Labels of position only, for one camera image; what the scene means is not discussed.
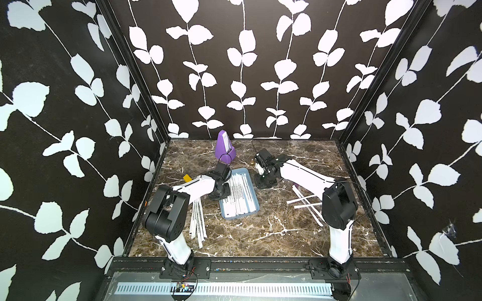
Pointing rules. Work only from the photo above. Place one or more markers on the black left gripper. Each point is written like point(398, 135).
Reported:
point(227, 192)

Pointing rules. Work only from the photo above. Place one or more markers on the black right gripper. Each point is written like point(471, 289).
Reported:
point(259, 184)

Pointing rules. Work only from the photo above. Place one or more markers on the blue plastic storage box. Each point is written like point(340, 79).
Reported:
point(236, 172)

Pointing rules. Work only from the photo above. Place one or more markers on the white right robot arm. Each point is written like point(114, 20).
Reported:
point(338, 202)

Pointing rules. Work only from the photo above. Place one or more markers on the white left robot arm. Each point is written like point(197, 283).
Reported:
point(166, 214)

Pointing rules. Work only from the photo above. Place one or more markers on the purple metronome-like object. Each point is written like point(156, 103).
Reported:
point(224, 150)

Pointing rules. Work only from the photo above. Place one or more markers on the yellow block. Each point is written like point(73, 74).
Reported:
point(187, 178)

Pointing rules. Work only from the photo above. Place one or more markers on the small green circuit board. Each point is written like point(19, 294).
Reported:
point(184, 288)

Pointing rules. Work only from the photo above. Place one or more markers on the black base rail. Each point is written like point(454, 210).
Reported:
point(319, 268)

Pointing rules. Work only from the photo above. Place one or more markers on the white slotted cable duct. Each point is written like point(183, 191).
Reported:
point(316, 290)

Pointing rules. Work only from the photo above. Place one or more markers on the black left corner post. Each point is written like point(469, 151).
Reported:
point(128, 57)

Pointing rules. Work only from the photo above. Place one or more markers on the black corner frame post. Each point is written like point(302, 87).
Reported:
point(415, 16)

